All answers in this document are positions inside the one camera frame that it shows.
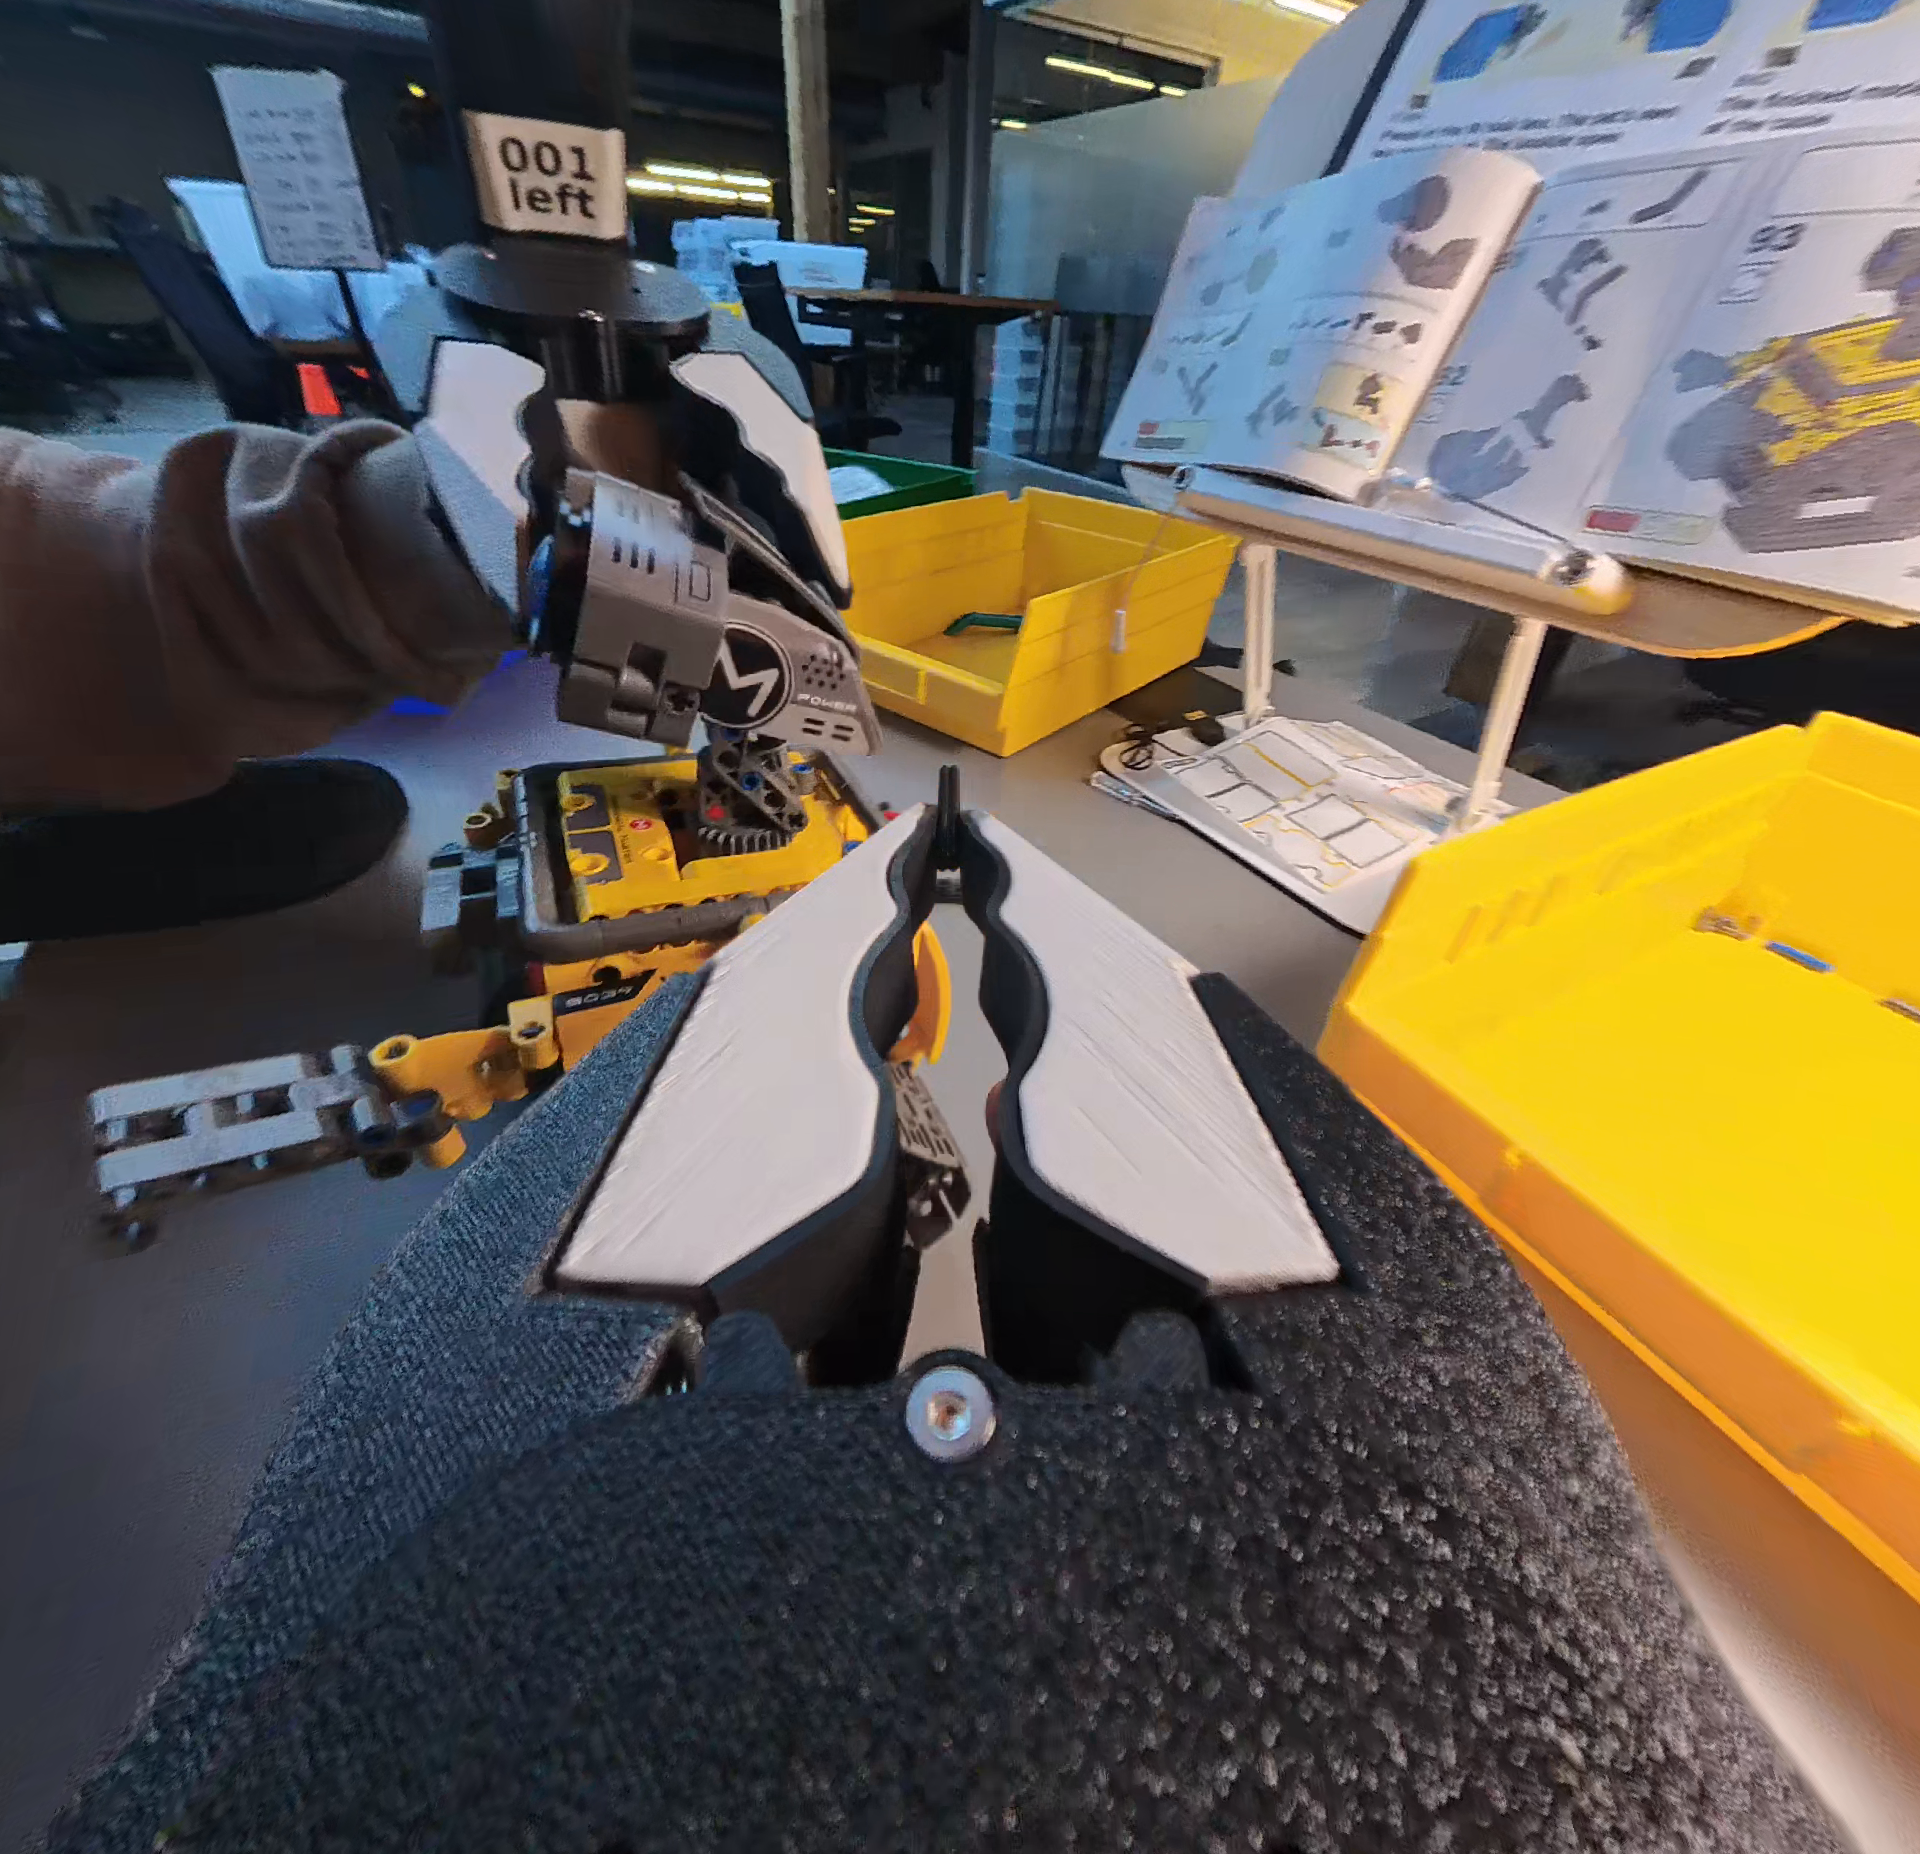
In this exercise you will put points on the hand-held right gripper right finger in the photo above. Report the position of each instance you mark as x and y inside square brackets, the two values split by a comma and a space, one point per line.
[1156, 1119]

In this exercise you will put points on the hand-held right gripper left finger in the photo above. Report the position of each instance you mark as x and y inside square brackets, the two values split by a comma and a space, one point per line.
[749, 1119]

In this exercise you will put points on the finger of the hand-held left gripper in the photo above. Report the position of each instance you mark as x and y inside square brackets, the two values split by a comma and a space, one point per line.
[780, 461]
[479, 447]

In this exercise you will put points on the yellow tracked toy robot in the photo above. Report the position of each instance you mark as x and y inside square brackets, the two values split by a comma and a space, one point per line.
[677, 625]

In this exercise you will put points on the light blue brick piece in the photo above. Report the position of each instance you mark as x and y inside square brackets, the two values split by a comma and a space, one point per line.
[983, 624]

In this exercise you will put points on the yellow storage bin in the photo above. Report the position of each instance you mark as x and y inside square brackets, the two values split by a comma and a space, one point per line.
[1019, 686]
[1619, 1105]

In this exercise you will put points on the thin black brick axle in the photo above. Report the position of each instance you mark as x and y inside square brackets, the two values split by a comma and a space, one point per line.
[946, 829]

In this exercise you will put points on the building instruction booklet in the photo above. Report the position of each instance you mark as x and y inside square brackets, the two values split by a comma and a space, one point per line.
[1574, 357]

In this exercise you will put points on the person's left forearm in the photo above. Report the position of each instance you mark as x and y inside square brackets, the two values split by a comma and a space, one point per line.
[227, 609]

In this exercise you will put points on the wooden background desk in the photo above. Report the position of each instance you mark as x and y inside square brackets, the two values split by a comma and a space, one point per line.
[929, 302]

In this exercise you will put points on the person's left hand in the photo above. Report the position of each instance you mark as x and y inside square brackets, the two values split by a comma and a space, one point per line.
[615, 438]

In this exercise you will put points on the black office chair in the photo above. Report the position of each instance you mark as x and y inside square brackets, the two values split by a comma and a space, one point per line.
[789, 340]

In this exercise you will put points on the green storage bin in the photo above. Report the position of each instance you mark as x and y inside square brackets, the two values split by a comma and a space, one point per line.
[900, 482]

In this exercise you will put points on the orange traffic cone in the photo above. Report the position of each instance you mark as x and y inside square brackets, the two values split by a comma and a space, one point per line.
[323, 388]

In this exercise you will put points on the white paper sheet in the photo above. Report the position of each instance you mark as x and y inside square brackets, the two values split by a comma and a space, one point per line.
[1322, 807]

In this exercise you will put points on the white book stand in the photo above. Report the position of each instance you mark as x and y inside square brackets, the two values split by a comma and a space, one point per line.
[1425, 541]

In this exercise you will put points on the small blue brick pin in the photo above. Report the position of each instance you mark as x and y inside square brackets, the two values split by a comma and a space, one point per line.
[1798, 955]

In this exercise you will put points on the white paper sign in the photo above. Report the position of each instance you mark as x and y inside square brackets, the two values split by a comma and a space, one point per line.
[1650, 42]

